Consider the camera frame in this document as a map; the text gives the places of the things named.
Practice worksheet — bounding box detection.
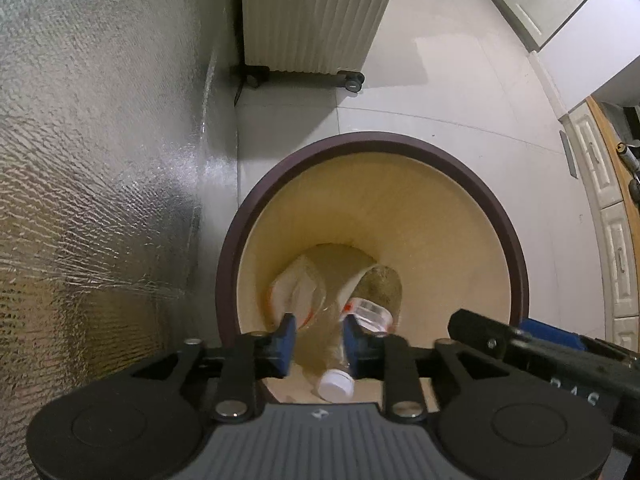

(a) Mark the yellow bin with brown rim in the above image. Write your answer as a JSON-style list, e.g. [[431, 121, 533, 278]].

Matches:
[[216, 132, 531, 403]]

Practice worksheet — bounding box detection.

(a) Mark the foil-covered counter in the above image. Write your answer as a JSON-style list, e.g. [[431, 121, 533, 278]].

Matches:
[[0, 0, 242, 480]]

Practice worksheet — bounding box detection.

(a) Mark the crumpled white plastic packet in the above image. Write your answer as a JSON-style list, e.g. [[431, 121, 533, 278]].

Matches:
[[267, 255, 328, 333]]

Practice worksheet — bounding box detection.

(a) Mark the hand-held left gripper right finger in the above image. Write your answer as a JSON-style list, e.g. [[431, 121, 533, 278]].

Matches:
[[342, 314, 506, 421]]

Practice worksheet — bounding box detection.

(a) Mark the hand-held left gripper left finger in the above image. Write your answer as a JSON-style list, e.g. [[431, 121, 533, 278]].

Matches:
[[131, 312, 297, 422]]

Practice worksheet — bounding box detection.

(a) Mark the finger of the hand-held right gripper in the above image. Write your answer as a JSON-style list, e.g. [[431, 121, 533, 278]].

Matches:
[[447, 308, 640, 367]]

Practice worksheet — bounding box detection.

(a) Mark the clear plastic bottle white cap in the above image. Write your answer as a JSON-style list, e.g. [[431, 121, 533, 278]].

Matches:
[[312, 297, 397, 403]]

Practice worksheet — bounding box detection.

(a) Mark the dark cylindrical tool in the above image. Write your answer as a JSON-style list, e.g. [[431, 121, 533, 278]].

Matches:
[[617, 142, 640, 172]]

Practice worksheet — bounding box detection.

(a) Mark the white drawer cabinet wooden top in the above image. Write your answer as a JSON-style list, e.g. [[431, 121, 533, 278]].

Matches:
[[559, 95, 640, 353]]

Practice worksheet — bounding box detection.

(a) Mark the white ribbed suitcase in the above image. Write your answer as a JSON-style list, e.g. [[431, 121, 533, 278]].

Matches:
[[231, 0, 406, 93]]

